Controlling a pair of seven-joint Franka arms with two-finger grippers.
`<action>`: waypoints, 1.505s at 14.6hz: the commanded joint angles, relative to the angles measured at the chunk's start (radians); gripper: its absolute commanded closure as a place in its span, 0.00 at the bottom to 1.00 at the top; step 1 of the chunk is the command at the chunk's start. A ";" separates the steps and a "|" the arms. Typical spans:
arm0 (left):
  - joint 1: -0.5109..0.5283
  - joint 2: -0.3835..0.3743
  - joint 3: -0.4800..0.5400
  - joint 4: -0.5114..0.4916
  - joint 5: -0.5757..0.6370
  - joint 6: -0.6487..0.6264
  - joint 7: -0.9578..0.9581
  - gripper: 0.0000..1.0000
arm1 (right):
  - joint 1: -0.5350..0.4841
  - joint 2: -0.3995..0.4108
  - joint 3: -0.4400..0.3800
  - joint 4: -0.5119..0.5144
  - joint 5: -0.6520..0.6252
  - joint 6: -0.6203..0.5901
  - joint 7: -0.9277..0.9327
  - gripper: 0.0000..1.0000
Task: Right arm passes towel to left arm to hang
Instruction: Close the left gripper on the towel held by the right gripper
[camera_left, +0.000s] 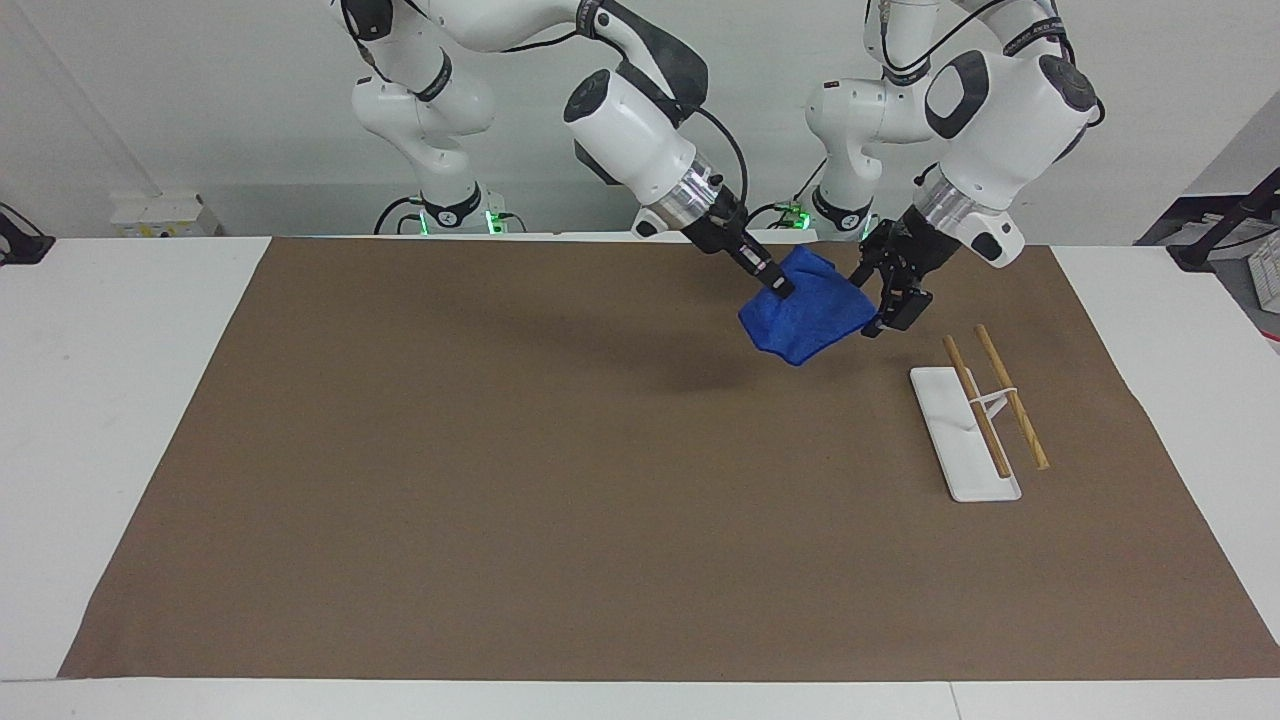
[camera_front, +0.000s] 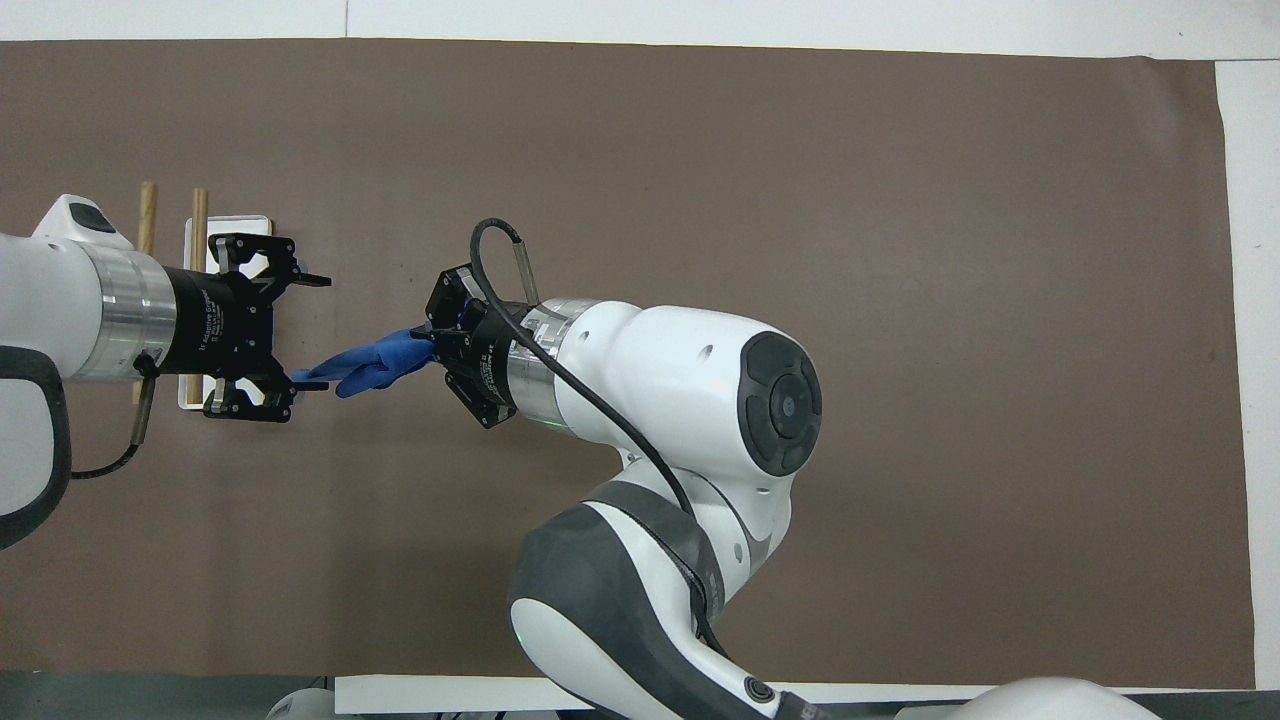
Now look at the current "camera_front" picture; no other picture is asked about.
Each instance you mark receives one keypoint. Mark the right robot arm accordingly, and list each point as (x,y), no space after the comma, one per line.
(660,380)

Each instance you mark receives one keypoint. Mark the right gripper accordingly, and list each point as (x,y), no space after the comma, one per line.
(488,365)

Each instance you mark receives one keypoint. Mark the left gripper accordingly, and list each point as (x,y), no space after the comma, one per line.
(225,325)

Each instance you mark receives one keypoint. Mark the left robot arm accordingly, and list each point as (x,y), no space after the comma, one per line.
(50,300)

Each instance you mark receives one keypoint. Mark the blue towel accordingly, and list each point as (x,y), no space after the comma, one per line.
(375,362)

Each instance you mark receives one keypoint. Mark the wooden rack with white base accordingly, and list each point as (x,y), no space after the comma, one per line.
(200,225)

